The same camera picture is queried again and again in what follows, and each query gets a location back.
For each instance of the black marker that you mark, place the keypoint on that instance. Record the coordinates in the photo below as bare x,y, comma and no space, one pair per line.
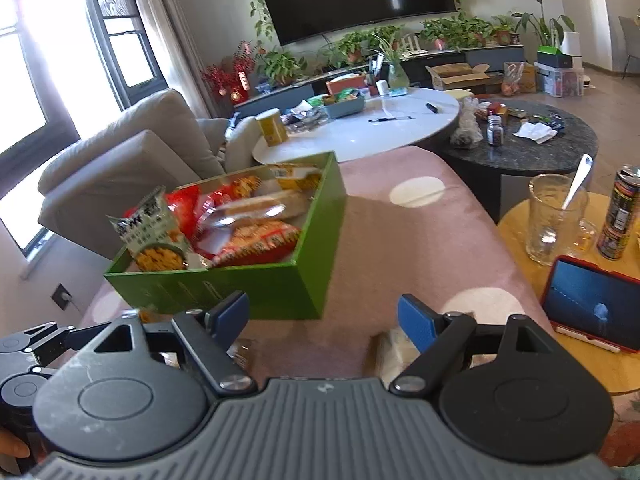
431,108

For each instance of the dark framed window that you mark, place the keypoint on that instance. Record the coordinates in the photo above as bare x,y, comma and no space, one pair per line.
125,35

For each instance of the green white snack packet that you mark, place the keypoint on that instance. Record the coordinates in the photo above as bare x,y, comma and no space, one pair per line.
150,240

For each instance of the orange bread packet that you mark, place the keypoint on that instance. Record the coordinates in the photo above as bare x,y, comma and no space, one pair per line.
265,207

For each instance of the open cardboard box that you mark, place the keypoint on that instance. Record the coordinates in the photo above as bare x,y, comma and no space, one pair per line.
457,79

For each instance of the clear plastic bag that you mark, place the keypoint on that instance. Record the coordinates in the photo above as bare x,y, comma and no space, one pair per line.
467,127

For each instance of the red yellow-trim snack packet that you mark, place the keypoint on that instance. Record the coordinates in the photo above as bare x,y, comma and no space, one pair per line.
255,245

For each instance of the orange cracker snack packet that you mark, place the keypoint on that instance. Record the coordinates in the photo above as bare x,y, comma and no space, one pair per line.
242,187

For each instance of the dark lid bottle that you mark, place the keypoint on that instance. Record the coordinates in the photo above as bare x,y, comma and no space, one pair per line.
495,132

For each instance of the yellow cardboard box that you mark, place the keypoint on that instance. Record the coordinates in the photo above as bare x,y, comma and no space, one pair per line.
529,79

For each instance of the green cardboard box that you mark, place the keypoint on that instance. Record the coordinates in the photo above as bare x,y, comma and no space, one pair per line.
260,290

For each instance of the blue basket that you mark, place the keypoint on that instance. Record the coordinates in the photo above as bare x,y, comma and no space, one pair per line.
345,106

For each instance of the phone in red case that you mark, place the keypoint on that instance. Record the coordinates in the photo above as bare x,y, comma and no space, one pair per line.
590,300

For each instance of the person's left hand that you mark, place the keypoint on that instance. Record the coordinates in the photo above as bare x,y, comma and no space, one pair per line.
11,446

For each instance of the plastic bag with fruit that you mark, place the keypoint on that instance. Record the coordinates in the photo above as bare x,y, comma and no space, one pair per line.
512,80

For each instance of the wall socket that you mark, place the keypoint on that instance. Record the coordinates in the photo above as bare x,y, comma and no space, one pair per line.
62,297

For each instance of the grey dining chair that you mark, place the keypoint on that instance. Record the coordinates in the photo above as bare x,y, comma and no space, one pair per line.
630,47

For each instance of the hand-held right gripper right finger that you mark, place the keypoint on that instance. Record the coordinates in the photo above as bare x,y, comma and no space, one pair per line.
417,322

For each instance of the brown biscuit packet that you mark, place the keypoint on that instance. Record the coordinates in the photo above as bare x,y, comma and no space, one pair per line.
242,355

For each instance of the white tissue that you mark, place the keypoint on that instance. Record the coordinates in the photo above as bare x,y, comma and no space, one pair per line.
535,132

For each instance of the glass cup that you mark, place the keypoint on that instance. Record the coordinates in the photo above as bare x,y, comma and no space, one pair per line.
550,230

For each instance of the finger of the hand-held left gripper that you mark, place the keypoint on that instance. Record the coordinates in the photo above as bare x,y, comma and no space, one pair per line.
45,347

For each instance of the yellow can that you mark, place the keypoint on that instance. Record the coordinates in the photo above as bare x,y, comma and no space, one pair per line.
272,127

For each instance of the glass vase with plant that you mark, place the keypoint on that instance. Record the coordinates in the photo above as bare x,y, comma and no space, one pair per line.
397,72

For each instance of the white cylinder appliance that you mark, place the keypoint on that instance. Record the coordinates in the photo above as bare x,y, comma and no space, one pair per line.
571,44

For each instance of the large leaf potted plant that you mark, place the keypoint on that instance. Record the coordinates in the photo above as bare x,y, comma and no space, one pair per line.
540,20

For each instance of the large bright window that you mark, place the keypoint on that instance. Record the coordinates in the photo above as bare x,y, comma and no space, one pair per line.
30,85

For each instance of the sheer curtain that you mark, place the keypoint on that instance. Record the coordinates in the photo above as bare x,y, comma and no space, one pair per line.
170,35

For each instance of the drink can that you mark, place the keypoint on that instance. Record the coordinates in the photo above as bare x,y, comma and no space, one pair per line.
620,215

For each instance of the clear storage bin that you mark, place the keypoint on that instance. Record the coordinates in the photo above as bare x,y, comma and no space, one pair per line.
560,81

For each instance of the beige sofa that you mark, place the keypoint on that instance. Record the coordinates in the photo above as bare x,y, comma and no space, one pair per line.
140,160

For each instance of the red berry decoration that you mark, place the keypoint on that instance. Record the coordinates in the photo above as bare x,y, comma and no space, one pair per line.
227,75

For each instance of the television cabinet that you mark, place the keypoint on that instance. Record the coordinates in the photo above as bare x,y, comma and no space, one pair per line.
300,91

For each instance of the white cup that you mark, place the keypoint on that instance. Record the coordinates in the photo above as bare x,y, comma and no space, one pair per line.
383,88

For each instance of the small glass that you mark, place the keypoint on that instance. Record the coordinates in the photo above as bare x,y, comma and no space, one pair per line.
586,237

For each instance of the yellow snack packet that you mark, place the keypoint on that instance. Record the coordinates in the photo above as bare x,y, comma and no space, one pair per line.
297,177

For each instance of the dark marble round table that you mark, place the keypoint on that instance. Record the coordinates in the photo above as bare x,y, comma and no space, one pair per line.
540,160

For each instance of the orange tissue box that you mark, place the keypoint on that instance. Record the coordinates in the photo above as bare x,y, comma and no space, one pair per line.
347,82

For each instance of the potted green plant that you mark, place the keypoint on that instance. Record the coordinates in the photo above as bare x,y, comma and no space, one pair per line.
352,46
470,31
435,34
502,29
280,65
385,34

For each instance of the white round table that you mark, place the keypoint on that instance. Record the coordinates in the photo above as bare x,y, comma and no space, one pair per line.
360,135

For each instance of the red jar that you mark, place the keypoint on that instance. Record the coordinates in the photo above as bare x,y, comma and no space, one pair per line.
497,110

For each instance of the metal spoon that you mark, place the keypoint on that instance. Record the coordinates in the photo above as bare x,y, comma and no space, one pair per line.
580,175

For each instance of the pen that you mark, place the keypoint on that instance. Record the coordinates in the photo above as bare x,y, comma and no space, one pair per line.
392,119

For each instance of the pile of dark wrappers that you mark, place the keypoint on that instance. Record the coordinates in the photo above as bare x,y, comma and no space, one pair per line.
305,116

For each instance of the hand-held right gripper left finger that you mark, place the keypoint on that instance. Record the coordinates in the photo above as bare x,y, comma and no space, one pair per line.
231,314

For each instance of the wooden round side table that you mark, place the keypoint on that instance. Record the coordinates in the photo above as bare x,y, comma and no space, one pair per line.
515,240

